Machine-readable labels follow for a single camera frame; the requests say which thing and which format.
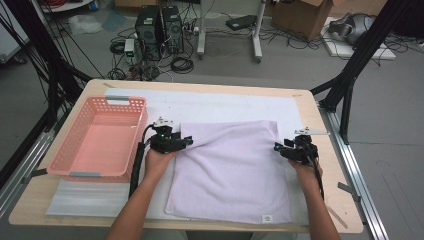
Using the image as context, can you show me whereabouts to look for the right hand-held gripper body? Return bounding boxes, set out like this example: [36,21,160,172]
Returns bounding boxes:
[281,126,331,165]

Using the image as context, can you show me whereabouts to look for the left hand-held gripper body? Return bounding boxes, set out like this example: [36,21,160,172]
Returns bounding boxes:
[149,116,188,155]

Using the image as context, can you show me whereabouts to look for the lavender towel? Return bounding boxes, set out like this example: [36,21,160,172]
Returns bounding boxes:
[164,119,294,225]

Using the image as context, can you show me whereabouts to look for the pink plastic basket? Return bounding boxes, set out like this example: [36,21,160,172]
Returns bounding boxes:
[46,95,149,184]

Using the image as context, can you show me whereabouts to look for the person's left hand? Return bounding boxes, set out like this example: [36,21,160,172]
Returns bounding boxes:
[143,149,177,181]

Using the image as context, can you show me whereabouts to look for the person's right hand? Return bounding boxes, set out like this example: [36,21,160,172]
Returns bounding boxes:
[289,159,324,191]

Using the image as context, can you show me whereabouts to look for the white grid mat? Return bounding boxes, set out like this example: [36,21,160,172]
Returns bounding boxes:
[45,87,313,224]

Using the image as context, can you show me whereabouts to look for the thin wooden strip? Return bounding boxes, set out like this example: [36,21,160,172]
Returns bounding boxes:
[328,206,349,230]

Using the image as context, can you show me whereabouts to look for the white power adapter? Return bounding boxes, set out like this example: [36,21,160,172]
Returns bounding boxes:
[123,38,136,58]

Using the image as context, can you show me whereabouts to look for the white floor board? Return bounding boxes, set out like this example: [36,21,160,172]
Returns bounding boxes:
[321,16,398,61]

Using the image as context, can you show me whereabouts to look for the white desk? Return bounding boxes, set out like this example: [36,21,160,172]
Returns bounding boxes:
[196,0,268,64]

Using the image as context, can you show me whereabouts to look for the slim black computer tower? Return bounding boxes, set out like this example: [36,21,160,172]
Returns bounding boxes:
[161,5,185,54]

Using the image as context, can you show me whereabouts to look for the large black computer tower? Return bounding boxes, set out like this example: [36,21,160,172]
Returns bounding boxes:
[134,4,164,62]

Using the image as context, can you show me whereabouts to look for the large open cardboard box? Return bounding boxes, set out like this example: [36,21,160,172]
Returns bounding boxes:
[270,0,334,42]

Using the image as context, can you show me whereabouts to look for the black flat device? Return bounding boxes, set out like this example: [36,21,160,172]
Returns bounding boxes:
[225,14,258,32]

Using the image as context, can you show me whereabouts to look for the grey rounded device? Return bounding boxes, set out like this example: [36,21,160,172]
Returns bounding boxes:
[328,12,376,46]

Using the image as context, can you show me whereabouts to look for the blue floor sheet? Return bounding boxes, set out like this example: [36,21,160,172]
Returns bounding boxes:
[101,9,129,33]

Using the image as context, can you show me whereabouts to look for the clear plastic bag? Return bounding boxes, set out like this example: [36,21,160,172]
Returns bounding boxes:
[68,14,104,36]

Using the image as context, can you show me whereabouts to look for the wooden cabinets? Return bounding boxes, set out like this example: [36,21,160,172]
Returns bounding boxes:
[333,0,389,17]

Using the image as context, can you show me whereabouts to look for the round white table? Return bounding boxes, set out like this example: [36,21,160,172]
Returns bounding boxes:
[39,0,98,14]

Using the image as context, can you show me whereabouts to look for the white cabinet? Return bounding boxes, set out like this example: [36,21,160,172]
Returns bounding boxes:
[0,26,29,64]

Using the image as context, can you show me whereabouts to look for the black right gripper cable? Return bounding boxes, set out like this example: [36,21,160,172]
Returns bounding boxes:
[306,154,326,201]

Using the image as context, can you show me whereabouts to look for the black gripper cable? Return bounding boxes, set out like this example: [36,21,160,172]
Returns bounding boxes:
[306,154,326,201]
[128,123,156,199]

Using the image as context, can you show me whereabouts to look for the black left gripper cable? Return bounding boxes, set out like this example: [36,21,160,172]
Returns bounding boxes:
[128,123,156,199]

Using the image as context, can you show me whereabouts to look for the aluminium rail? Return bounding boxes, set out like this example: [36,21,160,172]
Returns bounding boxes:
[318,103,391,240]
[0,109,68,219]

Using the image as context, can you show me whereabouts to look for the coiled black cable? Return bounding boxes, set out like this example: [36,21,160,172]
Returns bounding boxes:
[170,56,195,75]

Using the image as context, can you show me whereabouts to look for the black frame stand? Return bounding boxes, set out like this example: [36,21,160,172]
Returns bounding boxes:
[309,0,414,146]
[0,0,94,133]

